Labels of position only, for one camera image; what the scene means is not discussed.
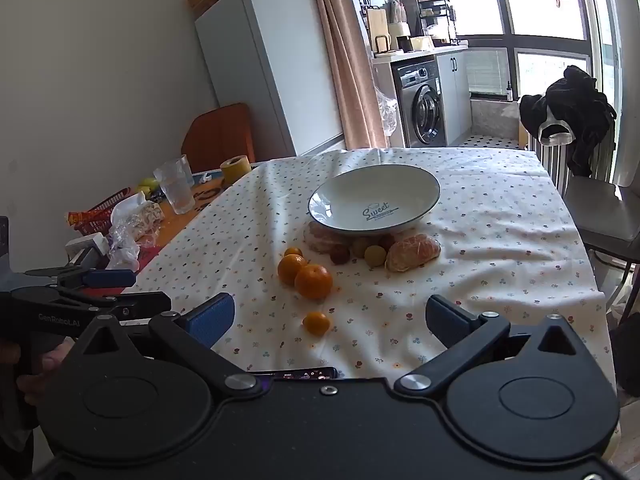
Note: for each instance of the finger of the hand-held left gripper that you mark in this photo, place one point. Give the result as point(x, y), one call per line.
point(145, 303)
point(110, 278)

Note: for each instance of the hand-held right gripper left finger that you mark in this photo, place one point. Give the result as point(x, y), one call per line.
point(207, 320)

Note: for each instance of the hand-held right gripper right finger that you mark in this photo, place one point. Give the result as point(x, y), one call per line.
point(447, 320)

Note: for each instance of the peeled orange half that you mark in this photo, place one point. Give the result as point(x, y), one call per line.
point(412, 255)

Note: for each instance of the large orange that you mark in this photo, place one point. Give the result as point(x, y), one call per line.
point(290, 270)
point(313, 282)

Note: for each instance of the small orange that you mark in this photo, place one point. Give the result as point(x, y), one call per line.
point(293, 251)
point(316, 324)

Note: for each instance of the tan small round fruit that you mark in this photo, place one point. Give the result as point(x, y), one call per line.
point(360, 248)

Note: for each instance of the peeled pomelo piece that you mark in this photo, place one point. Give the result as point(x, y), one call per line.
point(320, 242)

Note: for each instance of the white plate with dark rim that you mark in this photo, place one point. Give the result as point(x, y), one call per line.
point(360, 190)

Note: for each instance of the person's left hand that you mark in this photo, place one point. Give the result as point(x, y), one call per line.
point(47, 365)

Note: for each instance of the small white box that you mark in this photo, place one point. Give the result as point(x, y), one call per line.
point(85, 249)

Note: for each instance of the plastic bag with snacks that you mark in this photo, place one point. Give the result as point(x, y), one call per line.
point(132, 220)

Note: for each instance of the orange snack packet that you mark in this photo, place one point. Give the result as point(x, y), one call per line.
point(82, 217)

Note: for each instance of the red plastic basket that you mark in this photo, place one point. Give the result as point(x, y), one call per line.
point(105, 207)

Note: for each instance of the white floral tablecloth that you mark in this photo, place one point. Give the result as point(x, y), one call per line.
point(475, 240)

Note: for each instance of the yellow-green small fruit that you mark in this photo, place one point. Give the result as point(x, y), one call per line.
point(375, 256)

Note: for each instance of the black smartphone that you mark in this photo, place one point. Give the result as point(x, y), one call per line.
point(300, 374)

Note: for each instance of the clear glass cup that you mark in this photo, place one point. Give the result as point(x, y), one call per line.
point(175, 185)

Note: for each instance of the dark red small fruit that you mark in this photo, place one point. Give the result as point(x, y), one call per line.
point(340, 255)

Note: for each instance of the yellow tape roll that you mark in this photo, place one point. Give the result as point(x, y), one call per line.
point(234, 172)

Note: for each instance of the orange wooden chair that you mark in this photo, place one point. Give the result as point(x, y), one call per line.
point(220, 135)

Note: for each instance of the dark bag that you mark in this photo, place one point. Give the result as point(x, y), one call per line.
point(627, 350)

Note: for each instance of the white slatted rack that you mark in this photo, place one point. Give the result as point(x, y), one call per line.
point(550, 165)

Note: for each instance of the grey padded chair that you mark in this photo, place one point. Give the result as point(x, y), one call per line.
point(600, 210)

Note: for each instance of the grey washing machine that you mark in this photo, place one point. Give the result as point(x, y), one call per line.
point(422, 105)

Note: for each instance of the clear plastic bag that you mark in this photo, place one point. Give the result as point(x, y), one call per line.
point(387, 110)

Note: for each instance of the white kitchen cabinet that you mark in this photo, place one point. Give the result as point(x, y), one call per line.
point(455, 95)

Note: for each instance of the black clothing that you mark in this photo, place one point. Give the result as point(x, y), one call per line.
point(585, 110)

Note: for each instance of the white refrigerator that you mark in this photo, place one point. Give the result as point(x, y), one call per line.
point(270, 70)

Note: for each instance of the beige pink curtain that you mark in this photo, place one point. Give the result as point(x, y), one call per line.
point(350, 75)

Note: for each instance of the wooden cutting board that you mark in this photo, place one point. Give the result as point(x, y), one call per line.
point(377, 30)

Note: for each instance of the black kitchen shelf rack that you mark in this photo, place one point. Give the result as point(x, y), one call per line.
point(440, 17)

